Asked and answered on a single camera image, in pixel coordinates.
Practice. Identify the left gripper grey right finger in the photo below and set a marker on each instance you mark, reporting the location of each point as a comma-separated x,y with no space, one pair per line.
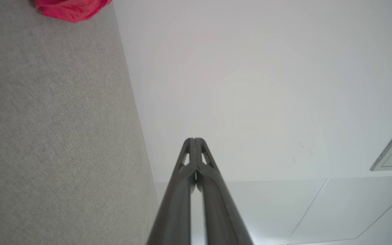
221,211

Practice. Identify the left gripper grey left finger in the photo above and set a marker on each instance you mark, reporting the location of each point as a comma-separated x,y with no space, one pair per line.
174,204

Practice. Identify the red and white striped garment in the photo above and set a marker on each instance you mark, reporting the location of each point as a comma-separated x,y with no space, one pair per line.
70,8

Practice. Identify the grey fabric sofa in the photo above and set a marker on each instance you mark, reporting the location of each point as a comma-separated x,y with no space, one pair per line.
53,136

